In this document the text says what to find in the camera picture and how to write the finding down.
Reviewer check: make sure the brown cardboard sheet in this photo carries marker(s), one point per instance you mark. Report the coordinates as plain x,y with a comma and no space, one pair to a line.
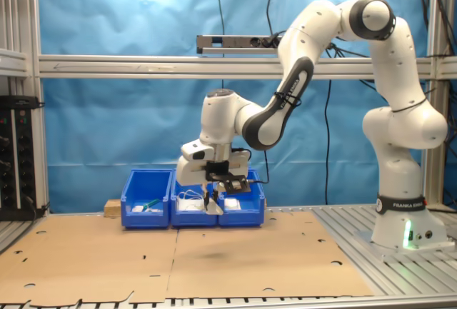
89,259
267,259

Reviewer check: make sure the white cotton packet clear wrap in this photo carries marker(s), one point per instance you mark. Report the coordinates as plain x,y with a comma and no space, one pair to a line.
215,210
231,203

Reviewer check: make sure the white flat packet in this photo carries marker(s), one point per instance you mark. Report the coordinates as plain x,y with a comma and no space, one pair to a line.
137,209

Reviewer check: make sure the aluminium frame post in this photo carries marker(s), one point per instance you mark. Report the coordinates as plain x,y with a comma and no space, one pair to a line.
441,73
21,20

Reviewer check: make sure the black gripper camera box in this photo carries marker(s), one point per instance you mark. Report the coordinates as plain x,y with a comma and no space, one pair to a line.
233,186

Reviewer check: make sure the white face mask pack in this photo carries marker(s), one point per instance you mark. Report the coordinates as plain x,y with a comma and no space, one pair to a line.
189,203

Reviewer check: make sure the black rack device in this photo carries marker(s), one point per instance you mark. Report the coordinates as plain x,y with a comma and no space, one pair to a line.
14,159

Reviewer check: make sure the wooden block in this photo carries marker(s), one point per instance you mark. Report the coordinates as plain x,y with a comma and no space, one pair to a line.
112,209

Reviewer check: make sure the grey power strip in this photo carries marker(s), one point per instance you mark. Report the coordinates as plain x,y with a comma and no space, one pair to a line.
232,43

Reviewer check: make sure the horizontal aluminium beam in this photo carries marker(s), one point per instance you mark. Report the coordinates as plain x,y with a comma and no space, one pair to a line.
143,67

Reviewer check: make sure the blue plastic bin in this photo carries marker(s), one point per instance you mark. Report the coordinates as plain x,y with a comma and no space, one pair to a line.
143,220
242,218
193,219

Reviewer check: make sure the green and white packet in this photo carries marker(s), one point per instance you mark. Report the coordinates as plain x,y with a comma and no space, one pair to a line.
150,203

